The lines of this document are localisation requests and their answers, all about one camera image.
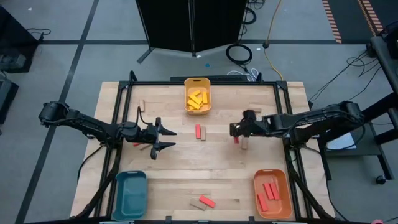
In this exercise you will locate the black folding divider panel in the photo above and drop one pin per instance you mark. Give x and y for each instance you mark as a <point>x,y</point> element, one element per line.
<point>168,25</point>

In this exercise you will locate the gray workbench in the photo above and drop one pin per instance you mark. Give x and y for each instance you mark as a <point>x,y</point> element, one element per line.
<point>388,65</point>

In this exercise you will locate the gray device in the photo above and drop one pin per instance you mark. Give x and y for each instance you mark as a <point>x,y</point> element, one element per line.
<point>15,60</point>

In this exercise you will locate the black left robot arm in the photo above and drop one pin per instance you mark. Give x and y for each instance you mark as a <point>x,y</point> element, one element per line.
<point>93,127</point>

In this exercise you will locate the red wooden block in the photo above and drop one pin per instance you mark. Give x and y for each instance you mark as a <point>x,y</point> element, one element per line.
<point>268,191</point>
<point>274,190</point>
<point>136,144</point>
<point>198,131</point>
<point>236,140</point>
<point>207,201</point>
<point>262,202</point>

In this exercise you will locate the black caster wheel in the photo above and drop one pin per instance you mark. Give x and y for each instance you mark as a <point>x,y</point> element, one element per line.
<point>381,179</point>

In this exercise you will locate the yellow plastic bin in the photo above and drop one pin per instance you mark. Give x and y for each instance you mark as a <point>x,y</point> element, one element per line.
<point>199,86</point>

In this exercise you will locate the black mat orange-striped edges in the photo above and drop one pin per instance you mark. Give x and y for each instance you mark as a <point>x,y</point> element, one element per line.
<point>348,15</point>

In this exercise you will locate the black case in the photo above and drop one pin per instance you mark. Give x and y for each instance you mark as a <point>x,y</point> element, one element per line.
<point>6,99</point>

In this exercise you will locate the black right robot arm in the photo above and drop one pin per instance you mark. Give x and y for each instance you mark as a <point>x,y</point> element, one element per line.
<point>311,121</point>

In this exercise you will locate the black metal table frame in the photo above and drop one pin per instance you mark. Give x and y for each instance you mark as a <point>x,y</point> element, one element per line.
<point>202,83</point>

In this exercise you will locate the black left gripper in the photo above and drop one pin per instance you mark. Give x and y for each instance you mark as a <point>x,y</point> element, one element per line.
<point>149,133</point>

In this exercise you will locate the teal plastic bin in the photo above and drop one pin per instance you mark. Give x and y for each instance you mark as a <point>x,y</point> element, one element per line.
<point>130,199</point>

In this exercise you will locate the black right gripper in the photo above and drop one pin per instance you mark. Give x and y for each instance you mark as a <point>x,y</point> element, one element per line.
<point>253,129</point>

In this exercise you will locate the white paper sheet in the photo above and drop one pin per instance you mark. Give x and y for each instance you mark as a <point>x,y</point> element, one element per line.
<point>342,143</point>

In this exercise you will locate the orange plastic bin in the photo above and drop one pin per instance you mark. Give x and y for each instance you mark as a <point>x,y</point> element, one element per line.
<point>283,174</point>

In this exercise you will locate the black cart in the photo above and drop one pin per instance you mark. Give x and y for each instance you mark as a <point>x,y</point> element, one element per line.
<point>367,146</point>

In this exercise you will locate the black power strip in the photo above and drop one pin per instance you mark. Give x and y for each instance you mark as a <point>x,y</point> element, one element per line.
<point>217,77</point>

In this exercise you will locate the black desk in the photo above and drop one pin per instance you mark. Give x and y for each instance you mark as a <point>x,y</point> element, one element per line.
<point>15,37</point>

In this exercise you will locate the pink object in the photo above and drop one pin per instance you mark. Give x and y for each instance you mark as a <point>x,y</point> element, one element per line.
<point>377,222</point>

